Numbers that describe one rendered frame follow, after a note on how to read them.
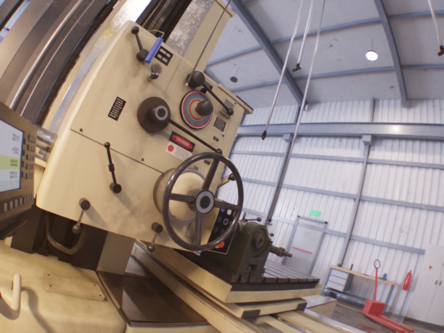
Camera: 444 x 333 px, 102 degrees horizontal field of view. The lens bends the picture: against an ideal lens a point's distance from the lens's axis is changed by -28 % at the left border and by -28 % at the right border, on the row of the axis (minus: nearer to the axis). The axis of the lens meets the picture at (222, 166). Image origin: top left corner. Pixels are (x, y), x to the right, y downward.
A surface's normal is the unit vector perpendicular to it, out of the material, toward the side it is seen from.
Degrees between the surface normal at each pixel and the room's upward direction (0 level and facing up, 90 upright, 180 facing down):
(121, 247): 90
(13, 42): 90
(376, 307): 90
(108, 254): 90
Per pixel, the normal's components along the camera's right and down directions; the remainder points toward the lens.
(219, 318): -0.67, -0.37
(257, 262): 0.66, 0.08
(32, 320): 0.47, -0.01
